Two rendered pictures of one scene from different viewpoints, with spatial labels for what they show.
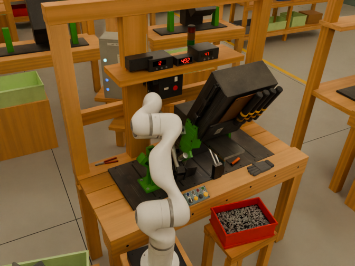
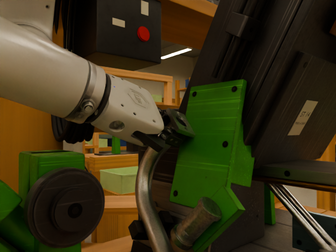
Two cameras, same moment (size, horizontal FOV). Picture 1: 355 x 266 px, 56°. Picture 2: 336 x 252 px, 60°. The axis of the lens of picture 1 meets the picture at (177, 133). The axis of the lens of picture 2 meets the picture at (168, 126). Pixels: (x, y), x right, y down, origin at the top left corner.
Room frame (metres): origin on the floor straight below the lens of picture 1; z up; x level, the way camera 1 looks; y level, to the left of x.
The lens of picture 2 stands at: (1.25, 0.07, 1.20)
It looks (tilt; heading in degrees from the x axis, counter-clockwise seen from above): 1 degrees up; 351
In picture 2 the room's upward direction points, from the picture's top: straight up
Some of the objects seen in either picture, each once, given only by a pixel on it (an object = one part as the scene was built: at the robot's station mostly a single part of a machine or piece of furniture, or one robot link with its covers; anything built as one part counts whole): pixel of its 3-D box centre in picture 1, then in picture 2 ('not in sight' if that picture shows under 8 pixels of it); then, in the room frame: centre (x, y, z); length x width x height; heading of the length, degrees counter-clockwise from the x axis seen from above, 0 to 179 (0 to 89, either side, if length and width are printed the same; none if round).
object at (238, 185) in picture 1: (217, 194); not in sight; (1.58, -0.27, 0.82); 1.50 x 0.14 x 0.15; 122
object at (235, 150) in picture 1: (215, 139); (284, 169); (1.78, -0.24, 1.11); 0.39 x 0.16 x 0.03; 32
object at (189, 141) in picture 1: (192, 135); (218, 143); (1.73, -0.09, 1.17); 0.13 x 0.12 x 0.20; 122
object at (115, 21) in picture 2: (166, 83); (118, 31); (1.94, 0.08, 1.42); 0.17 x 0.12 x 0.15; 122
